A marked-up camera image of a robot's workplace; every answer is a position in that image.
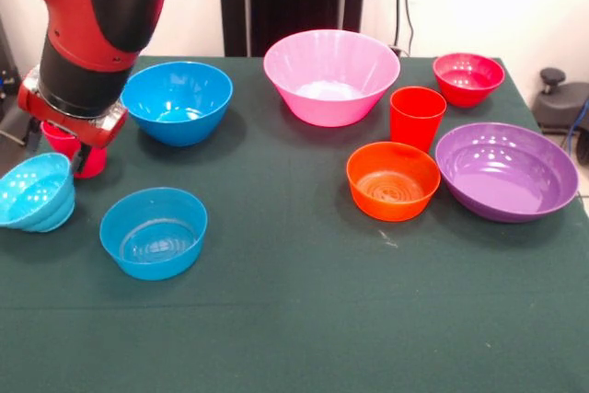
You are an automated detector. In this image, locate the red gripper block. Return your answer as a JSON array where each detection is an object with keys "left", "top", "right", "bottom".
[{"left": 17, "top": 65, "right": 129, "bottom": 174}]

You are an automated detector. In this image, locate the ribbed pink-red cup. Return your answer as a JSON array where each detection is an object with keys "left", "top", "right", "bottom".
[{"left": 40, "top": 120, "right": 108, "bottom": 179}]

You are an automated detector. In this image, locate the ribbed cyan bowl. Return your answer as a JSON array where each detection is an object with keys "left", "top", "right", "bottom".
[{"left": 0, "top": 152, "right": 76, "bottom": 234}]

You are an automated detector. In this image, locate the flat-bottomed blue bowl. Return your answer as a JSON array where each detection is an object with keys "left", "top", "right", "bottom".
[{"left": 98, "top": 187, "right": 209, "bottom": 282}]

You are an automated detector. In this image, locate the grey black equipment base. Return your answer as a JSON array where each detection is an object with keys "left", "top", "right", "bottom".
[
  {"left": 533, "top": 67, "right": 589, "bottom": 136},
  {"left": 0, "top": 102, "right": 31, "bottom": 148}
]

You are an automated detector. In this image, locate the deep blue bowl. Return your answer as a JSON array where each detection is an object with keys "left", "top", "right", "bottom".
[{"left": 120, "top": 61, "right": 235, "bottom": 148}]

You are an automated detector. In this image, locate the large pink bowl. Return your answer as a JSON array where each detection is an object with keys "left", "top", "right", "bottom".
[{"left": 262, "top": 29, "right": 402, "bottom": 128}]

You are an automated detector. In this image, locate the dark green table cloth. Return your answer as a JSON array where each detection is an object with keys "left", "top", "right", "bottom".
[{"left": 0, "top": 55, "right": 589, "bottom": 393}]

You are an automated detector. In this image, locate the orange bowl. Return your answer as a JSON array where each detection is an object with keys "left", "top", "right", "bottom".
[{"left": 345, "top": 141, "right": 442, "bottom": 223}]

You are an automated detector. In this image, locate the red cup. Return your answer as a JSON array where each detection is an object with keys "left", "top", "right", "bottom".
[{"left": 389, "top": 86, "right": 448, "bottom": 155}]

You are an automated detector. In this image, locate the small crimson bowl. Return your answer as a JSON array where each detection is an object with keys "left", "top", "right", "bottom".
[{"left": 432, "top": 52, "right": 506, "bottom": 109}]

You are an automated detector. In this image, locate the wide purple bowl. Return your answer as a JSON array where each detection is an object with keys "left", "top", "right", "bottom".
[{"left": 434, "top": 121, "right": 580, "bottom": 224}]

